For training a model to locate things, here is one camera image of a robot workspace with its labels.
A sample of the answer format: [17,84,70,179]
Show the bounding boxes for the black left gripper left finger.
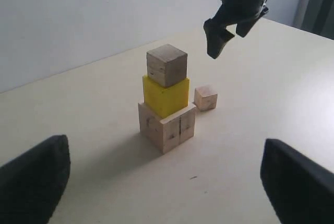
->
[1,135,70,223]

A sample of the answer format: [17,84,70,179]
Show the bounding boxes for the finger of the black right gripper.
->
[204,19,235,59]
[236,16,259,37]

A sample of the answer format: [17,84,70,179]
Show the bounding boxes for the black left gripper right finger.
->
[260,138,333,223]

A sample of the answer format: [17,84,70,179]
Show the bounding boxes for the medium wooden cube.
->
[146,44,188,87]

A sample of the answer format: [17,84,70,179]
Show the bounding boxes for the small wooden cube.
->
[194,85,218,111]

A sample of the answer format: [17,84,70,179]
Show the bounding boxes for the yellow cube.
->
[142,75,190,118]

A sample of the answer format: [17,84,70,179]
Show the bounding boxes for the large wooden cube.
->
[138,103,196,154]

